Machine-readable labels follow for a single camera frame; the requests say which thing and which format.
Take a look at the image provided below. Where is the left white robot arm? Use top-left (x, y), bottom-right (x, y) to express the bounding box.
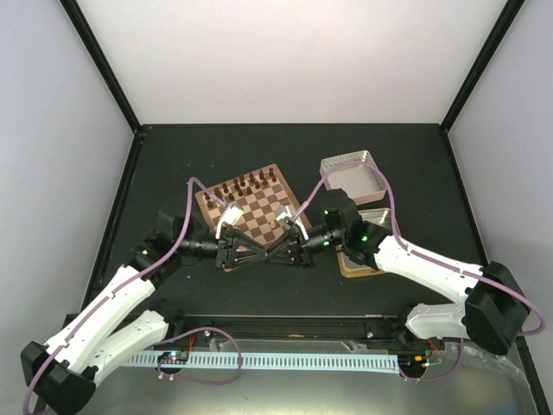
top-left (21, 202), bottom-right (264, 414)

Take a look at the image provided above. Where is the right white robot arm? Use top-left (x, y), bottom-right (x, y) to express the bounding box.
top-left (264, 189), bottom-right (530, 355)

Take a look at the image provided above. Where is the wooden chess board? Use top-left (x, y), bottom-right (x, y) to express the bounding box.
top-left (208, 163), bottom-right (300, 247)

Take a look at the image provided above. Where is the left small circuit board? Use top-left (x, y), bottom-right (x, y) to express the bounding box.
top-left (157, 351), bottom-right (189, 365)

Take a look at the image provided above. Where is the small circuit board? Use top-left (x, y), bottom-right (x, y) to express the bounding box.
top-left (157, 351), bottom-right (189, 365)
top-left (397, 354), bottom-right (443, 369)

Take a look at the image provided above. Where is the right small circuit board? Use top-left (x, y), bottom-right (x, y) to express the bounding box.
top-left (397, 354), bottom-right (443, 369)

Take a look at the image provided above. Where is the gold metal tin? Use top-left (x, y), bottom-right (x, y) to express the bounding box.
top-left (336, 207), bottom-right (401, 278)

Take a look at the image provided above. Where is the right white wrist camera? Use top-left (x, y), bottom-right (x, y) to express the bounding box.
top-left (275, 206), bottom-right (305, 230)

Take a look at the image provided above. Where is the black mounting rail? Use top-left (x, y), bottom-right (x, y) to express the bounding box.
top-left (174, 315), bottom-right (428, 350)

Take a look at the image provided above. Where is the light blue cable duct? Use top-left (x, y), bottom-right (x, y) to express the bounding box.
top-left (124, 350), bottom-right (399, 374)

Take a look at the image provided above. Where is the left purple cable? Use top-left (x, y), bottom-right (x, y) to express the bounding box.
top-left (21, 176), bottom-right (243, 414)

